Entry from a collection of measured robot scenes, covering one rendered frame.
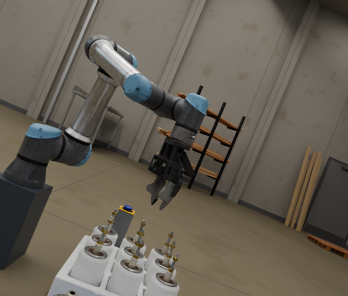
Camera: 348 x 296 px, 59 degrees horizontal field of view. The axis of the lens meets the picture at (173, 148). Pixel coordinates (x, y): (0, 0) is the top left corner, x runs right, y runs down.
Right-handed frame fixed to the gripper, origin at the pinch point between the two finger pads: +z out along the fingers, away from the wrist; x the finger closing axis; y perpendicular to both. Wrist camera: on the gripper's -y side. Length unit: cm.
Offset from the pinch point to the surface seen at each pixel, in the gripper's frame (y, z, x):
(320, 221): -859, 0, -142
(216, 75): -581, -256, -456
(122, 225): -21.2, 20.9, -31.2
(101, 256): 8.5, 20.9, -5.8
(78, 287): 14.6, 29.1, -3.4
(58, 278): 18.9, 28.7, -7.8
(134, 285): 1.4, 24.4, 4.6
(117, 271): 5.2, 22.9, -0.7
